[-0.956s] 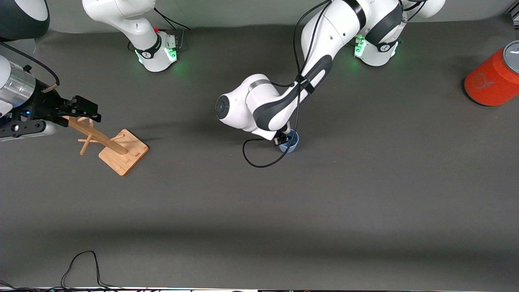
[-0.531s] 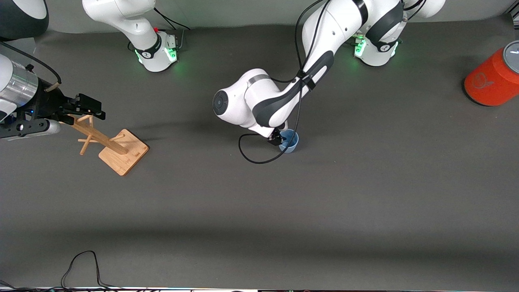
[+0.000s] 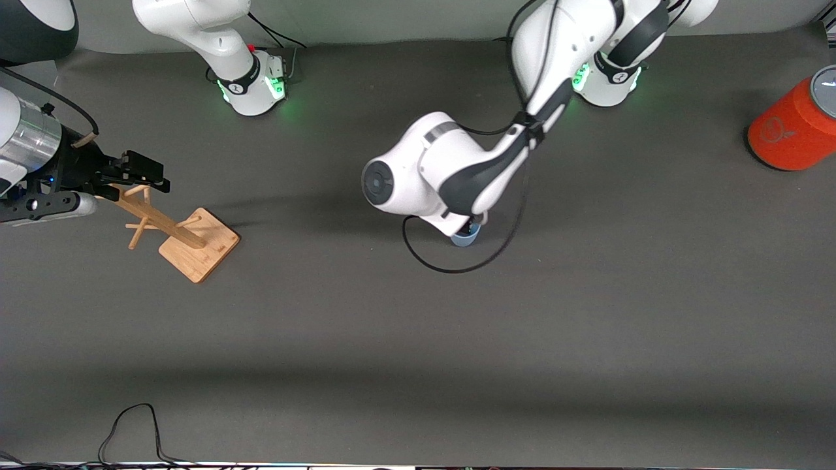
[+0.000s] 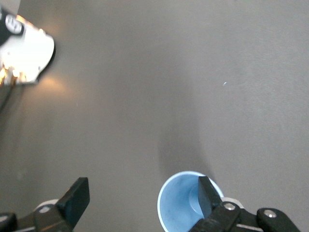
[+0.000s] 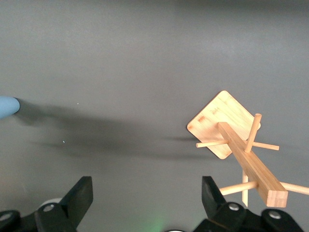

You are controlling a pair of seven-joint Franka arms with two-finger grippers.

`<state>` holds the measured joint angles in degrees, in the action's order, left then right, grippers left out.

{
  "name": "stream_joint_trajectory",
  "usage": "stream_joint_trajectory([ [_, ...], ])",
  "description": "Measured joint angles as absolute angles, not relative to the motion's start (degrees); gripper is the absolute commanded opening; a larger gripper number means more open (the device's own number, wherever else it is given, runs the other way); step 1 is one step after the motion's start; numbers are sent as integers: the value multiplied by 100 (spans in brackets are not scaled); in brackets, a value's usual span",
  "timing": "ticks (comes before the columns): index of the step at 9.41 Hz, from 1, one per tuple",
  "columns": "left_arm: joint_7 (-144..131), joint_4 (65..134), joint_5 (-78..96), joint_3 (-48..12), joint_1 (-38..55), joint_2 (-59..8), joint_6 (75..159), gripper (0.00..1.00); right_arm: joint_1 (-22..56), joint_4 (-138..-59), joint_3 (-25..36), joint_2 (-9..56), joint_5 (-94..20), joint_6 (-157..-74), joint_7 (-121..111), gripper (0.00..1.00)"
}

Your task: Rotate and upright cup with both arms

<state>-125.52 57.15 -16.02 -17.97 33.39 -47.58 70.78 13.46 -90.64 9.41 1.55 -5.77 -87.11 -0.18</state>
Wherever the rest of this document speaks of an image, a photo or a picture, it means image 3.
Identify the wooden cup stand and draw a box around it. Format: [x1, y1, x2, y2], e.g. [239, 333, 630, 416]
[95, 184, 241, 284]

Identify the black right arm base cable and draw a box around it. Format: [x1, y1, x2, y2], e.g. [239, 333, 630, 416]
[246, 11, 309, 50]

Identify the light blue cup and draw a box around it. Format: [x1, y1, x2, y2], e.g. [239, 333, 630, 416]
[450, 223, 483, 248]

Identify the orange cylindrical can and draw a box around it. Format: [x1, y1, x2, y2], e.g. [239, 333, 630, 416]
[747, 65, 836, 172]

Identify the thin black looped table cable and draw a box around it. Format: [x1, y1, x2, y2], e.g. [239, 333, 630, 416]
[98, 403, 197, 468]

